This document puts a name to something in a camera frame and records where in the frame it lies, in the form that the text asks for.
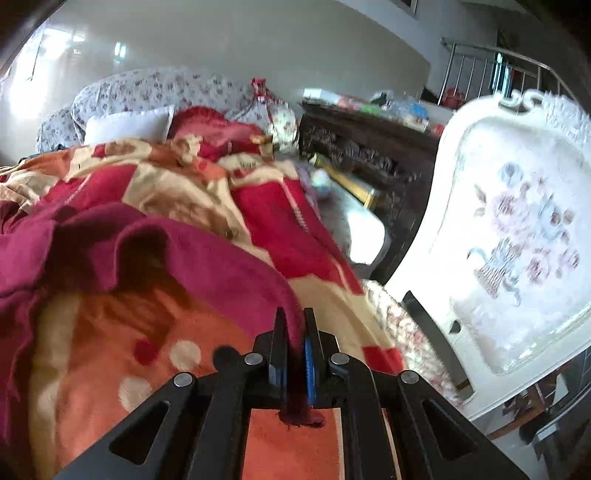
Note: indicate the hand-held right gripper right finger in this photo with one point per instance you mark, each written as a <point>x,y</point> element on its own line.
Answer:
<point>308,369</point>

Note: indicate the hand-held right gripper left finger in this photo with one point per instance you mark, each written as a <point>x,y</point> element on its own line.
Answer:
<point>278,350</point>

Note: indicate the maroon knit garment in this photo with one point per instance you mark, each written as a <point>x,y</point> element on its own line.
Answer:
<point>92,240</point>

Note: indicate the floral bed sheet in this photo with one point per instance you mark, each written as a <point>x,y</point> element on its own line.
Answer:
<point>415,332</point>

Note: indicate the orange red printed blanket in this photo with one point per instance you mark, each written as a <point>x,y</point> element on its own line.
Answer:
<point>277,207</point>

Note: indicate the glossy bedside table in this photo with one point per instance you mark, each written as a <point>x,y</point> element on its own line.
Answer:
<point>364,230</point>

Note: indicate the dark carved wooden cabinet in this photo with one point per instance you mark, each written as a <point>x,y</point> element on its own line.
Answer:
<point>369,152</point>

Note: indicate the floral bag with red tie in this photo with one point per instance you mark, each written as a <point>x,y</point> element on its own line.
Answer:
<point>279,120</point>

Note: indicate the red fringed cushion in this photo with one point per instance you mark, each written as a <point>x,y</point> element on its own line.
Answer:
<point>212,129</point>

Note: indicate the white floral footboard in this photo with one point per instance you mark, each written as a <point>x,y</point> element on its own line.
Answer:
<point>508,221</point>

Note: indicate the white flat box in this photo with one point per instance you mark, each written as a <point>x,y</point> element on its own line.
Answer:
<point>321,94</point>

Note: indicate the clutter of small packages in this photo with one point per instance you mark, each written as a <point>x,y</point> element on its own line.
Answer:
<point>397,108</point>

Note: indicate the white pillow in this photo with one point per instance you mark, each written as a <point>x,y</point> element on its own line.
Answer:
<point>129,124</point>

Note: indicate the red container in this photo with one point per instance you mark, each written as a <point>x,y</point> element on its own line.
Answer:
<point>452,98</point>

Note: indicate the metal stair railing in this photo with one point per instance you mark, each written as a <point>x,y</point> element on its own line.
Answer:
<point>480,50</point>

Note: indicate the yellow wooden frame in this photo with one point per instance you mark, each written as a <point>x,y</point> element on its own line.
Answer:
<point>355,182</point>

